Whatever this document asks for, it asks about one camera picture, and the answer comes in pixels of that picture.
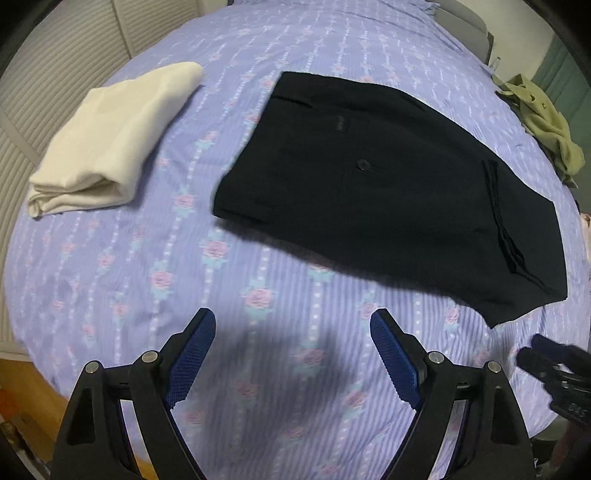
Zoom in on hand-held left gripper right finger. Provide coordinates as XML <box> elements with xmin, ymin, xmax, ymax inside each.
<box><xmin>370</xmin><ymin>308</ymin><xmax>532</xmax><ymax>480</ymax></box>

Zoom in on black pants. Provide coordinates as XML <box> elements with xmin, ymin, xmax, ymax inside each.
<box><xmin>212</xmin><ymin>71</ymin><xmax>568</xmax><ymax>329</ymax></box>

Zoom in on folded cream cloth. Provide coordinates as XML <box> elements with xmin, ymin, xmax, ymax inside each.
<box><xmin>27</xmin><ymin>61</ymin><xmax>205</xmax><ymax>219</ymax></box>

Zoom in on purple floral duvet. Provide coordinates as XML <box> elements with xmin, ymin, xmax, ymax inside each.
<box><xmin>7</xmin><ymin>0</ymin><xmax>591</xmax><ymax>480</ymax></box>

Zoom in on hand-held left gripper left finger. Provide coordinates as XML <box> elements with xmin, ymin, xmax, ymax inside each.
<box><xmin>50</xmin><ymin>307</ymin><xmax>217</xmax><ymax>480</ymax></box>

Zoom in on olive green jacket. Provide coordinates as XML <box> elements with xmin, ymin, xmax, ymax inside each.
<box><xmin>492</xmin><ymin>74</ymin><xmax>586</xmax><ymax>188</ymax></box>

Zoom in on grey padded headboard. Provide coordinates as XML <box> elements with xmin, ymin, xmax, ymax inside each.
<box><xmin>434</xmin><ymin>0</ymin><xmax>494</xmax><ymax>64</ymax></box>

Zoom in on green curtain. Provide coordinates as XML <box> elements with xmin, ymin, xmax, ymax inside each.
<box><xmin>531</xmin><ymin>37</ymin><xmax>591</xmax><ymax>123</ymax></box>

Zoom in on white louvered wardrobe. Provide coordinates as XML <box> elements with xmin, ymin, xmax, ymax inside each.
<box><xmin>0</xmin><ymin>0</ymin><xmax>206</xmax><ymax>252</ymax></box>

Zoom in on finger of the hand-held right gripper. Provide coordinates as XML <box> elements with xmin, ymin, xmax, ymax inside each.
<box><xmin>515</xmin><ymin>347</ymin><xmax>563</xmax><ymax>385</ymax></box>
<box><xmin>531</xmin><ymin>335</ymin><xmax>591</xmax><ymax>367</ymax></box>

